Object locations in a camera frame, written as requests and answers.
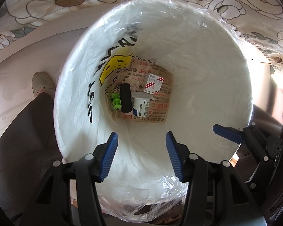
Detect red striped white box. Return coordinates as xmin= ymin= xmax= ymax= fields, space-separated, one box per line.
xmin=142 ymin=73 xmax=164 ymax=95

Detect white paper trash bucket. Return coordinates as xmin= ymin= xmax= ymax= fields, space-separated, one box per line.
xmin=52 ymin=0 xmax=254 ymax=224

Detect clear plastic bin liner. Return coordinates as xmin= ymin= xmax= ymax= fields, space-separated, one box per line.
xmin=54 ymin=0 xmax=253 ymax=221

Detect left leg grey trousers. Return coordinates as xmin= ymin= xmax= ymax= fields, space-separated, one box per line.
xmin=0 ymin=93 xmax=61 ymax=218

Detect white yogurt cup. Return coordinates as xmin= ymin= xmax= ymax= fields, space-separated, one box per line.
xmin=131 ymin=91 xmax=155 ymax=117

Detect black foam roller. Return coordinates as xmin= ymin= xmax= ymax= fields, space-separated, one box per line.
xmin=119 ymin=83 xmax=132 ymax=113

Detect green paper box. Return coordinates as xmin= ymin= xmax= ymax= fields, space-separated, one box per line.
xmin=112 ymin=93 xmax=122 ymax=110

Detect beige shoe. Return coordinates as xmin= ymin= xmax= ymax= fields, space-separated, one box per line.
xmin=32 ymin=71 xmax=55 ymax=99

